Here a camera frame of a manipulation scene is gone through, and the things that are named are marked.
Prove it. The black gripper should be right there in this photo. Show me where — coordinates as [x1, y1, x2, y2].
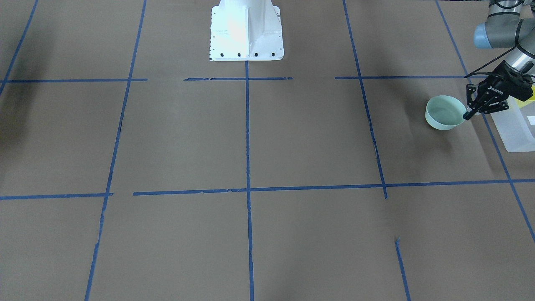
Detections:
[463, 61, 534, 120]

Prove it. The yellow plastic cup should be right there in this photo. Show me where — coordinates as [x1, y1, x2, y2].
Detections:
[516, 82, 535, 110]

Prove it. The mint green bowl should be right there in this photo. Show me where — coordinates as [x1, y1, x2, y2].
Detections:
[425, 95, 466, 131]

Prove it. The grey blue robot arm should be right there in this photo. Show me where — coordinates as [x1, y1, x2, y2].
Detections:
[463, 0, 535, 120]

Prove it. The translucent plastic storage box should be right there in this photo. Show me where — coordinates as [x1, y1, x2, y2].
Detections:
[491, 95, 535, 153]

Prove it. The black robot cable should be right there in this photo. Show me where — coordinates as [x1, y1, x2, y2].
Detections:
[464, 19, 523, 80]

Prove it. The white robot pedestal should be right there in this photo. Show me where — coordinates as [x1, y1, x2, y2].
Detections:
[209, 0, 285, 61]

